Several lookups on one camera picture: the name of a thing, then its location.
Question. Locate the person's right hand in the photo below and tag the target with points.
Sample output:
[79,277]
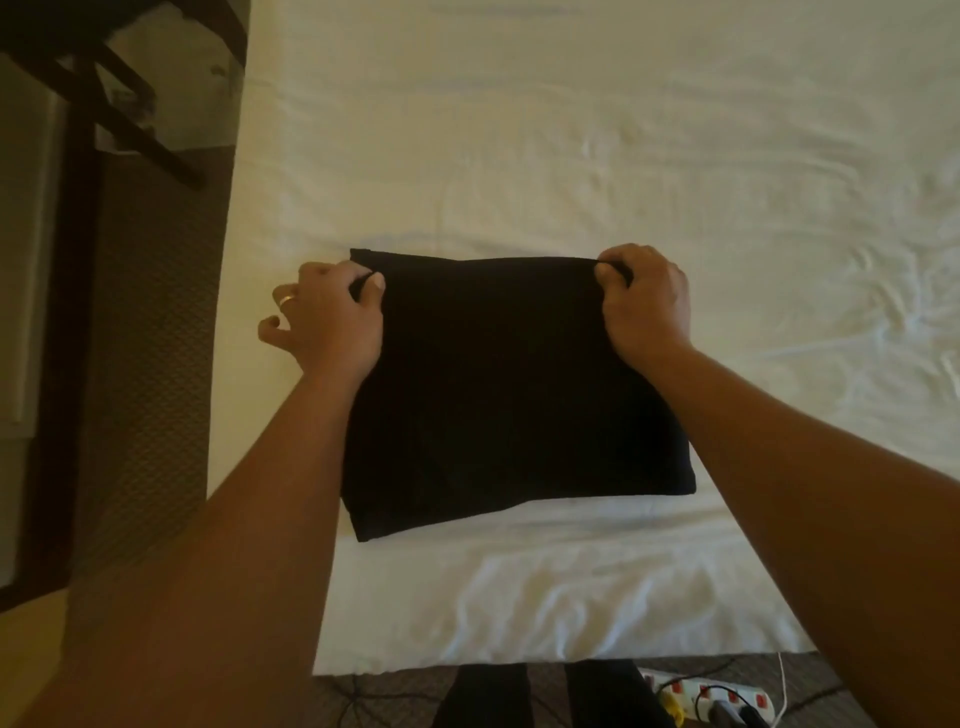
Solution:
[648,308]

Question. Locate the person's left hand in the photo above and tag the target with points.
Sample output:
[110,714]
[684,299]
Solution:
[330,323]

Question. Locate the black t-shirt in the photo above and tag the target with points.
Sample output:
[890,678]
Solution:
[510,405]

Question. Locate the person's right forearm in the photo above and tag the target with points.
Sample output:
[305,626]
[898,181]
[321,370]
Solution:
[833,540]

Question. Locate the person's left forearm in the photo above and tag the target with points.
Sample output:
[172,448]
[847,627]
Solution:
[195,585]

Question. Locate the person's right leg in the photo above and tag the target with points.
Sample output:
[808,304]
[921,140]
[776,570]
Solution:
[615,693]

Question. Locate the person's leg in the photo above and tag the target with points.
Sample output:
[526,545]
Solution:
[615,693]
[483,698]

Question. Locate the person's left leg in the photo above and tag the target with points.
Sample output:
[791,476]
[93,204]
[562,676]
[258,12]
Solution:
[483,698]

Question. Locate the white bed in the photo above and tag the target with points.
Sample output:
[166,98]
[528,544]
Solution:
[675,105]

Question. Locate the black round stool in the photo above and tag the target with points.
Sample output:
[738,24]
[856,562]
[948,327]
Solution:
[105,60]

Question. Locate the white power strip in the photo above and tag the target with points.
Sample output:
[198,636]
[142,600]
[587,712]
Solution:
[720,698]

